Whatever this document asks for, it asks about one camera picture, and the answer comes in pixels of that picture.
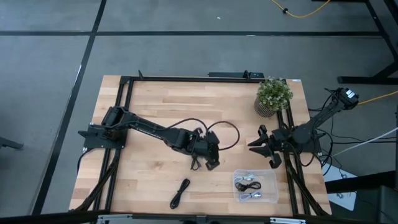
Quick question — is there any green artificial plant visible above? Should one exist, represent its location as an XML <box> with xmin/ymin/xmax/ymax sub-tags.
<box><xmin>256</xmin><ymin>77</ymin><xmax>294</xmax><ymax>112</ymax></box>

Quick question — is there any black thin USB-C cable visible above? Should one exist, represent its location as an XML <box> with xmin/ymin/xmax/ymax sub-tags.
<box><xmin>234</xmin><ymin>181</ymin><xmax>262</xmax><ymax>192</ymax></box>

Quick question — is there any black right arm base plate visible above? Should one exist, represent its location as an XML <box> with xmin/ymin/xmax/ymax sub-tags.
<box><xmin>292</xmin><ymin>132</ymin><xmax>323</xmax><ymax>154</ymax></box>

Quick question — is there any black furniture piece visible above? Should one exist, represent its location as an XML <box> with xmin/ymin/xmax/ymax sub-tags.
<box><xmin>325</xmin><ymin>170</ymin><xmax>398</xmax><ymax>224</ymax></box>

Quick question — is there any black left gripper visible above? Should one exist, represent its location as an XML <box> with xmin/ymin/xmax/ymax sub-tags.
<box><xmin>188</xmin><ymin>129</ymin><xmax>221</xmax><ymax>171</ymax></box>

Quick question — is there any black neighbouring desk frame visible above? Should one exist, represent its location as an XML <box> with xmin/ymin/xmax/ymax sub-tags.
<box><xmin>310</xmin><ymin>0</ymin><xmax>398</xmax><ymax>85</ymax></box>

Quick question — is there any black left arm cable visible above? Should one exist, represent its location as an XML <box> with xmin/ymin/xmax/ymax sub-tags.
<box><xmin>164</xmin><ymin>117</ymin><xmax>241</xmax><ymax>152</ymax></box>

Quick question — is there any yellow floor cable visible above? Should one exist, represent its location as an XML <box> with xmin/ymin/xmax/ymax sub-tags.
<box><xmin>269</xmin><ymin>0</ymin><xmax>332</xmax><ymax>19</ymax></box>

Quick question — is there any black braided USB-C cable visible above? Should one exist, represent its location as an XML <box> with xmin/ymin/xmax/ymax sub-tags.
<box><xmin>190</xmin><ymin>156</ymin><xmax>202</xmax><ymax>171</ymax></box>

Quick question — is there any black furniture foot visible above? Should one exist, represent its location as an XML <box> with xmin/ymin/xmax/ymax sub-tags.
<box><xmin>0</xmin><ymin>136</ymin><xmax>24</xmax><ymax>150</ymax></box>

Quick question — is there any clear plastic bin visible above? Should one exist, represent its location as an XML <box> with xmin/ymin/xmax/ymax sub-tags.
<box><xmin>232</xmin><ymin>169</ymin><xmax>280</xmax><ymax>204</ymax></box>

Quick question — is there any white floor cable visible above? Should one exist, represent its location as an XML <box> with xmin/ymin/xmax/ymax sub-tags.
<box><xmin>330</xmin><ymin>126</ymin><xmax>398</xmax><ymax>158</ymax></box>

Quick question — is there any yellow extension cable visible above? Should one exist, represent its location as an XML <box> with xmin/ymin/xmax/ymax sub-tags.
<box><xmin>357</xmin><ymin>90</ymin><xmax>398</xmax><ymax>106</ymax></box>

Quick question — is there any silver frame bracket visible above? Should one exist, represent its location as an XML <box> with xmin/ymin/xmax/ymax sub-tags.
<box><xmin>269</xmin><ymin>217</ymin><xmax>307</xmax><ymax>224</ymax></box>
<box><xmin>96</xmin><ymin>213</ymin><xmax>133</xmax><ymax>224</ymax></box>

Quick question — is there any black smooth USB-C cable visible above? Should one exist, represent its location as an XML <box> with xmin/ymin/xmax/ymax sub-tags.
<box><xmin>169</xmin><ymin>177</ymin><xmax>191</xmax><ymax>210</ymax></box>

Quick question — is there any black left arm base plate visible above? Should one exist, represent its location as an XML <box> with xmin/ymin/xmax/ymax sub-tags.
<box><xmin>77</xmin><ymin>123</ymin><xmax>128</xmax><ymax>149</ymax></box>

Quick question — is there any white USB-C cable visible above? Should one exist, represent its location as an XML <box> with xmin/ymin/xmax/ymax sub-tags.
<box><xmin>233</xmin><ymin>173</ymin><xmax>256</xmax><ymax>184</ymax></box>
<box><xmin>238</xmin><ymin>190</ymin><xmax>262</xmax><ymax>202</ymax></box>

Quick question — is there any black aluminium table frame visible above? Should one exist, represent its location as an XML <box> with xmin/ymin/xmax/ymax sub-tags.
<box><xmin>68</xmin><ymin>70</ymin><xmax>333</xmax><ymax>218</ymax></box>

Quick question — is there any striped plant pot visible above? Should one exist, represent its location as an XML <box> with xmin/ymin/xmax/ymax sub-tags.
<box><xmin>253</xmin><ymin>98</ymin><xmax>277</xmax><ymax>118</ymax></box>

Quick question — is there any white printed sheet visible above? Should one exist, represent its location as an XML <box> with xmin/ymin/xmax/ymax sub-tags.
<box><xmin>323</xmin><ymin>164</ymin><xmax>358</xmax><ymax>212</ymax></box>

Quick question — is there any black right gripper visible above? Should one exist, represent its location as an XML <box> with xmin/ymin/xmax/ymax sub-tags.
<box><xmin>248</xmin><ymin>124</ymin><xmax>293</xmax><ymax>169</ymax></box>

